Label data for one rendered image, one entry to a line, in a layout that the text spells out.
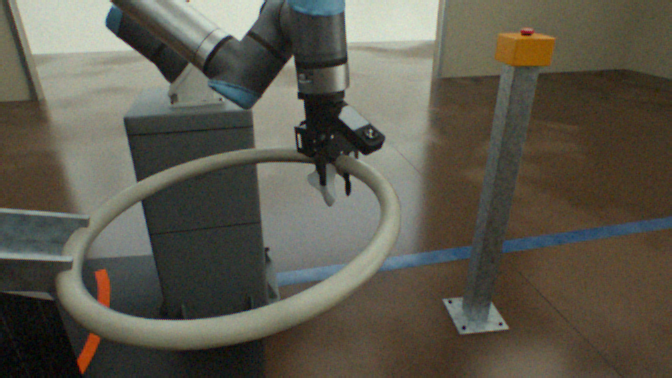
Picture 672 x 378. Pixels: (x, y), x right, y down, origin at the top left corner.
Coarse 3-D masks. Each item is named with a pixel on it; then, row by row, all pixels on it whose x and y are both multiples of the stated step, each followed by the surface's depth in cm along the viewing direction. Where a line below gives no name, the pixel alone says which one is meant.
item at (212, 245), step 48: (144, 96) 154; (144, 144) 136; (192, 144) 140; (240, 144) 143; (192, 192) 147; (240, 192) 151; (192, 240) 155; (240, 240) 159; (192, 288) 163; (240, 288) 168
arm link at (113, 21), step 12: (108, 12) 130; (120, 12) 129; (108, 24) 132; (120, 24) 131; (132, 24) 132; (120, 36) 135; (132, 36) 134; (144, 36) 134; (144, 48) 136; (156, 48) 136
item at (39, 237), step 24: (0, 216) 59; (24, 216) 60; (48, 216) 61; (72, 216) 63; (0, 240) 60; (24, 240) 62; (48, 240) 63; (0, 264) 51; (24, 264) 52; (48, 264) 53; (72, 264) 54; (0, 288) 53; (24, 288) 53; (48, 288) 54
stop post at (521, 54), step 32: (512, 64) 124; (544, 64) 125; (512, 96) 130; (512, 128) 135; (512, 160) 140; (512, 192) 146; (480, 224) 155; (480, 256) 157; (480, 288) 163; (480, 320) 170
